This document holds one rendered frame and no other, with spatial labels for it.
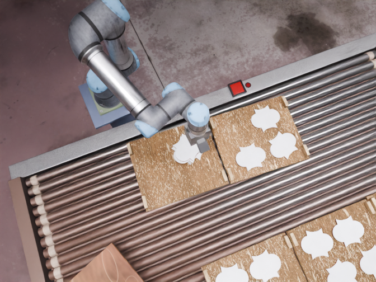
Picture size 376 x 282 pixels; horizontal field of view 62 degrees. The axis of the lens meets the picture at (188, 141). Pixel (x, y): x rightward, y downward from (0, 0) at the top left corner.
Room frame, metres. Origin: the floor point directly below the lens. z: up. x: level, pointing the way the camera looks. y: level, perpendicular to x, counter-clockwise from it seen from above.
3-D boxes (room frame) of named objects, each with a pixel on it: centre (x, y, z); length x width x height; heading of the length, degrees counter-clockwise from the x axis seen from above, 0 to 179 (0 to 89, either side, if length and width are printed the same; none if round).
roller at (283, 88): (0.59, -0.12, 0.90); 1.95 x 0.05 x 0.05; 111
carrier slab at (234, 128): (0.45, -0.35, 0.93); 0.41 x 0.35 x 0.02; 107
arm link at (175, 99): (0.45, 0.04, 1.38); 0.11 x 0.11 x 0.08; 43
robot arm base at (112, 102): (0.70, 0.42, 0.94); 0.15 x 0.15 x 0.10
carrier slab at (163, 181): (0.32, 0.06, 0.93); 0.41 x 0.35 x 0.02; 108
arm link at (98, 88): (0.70, 0.41, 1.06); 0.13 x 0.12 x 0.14; 133
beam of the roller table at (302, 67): (0.65, -0.10, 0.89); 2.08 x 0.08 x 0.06; 111
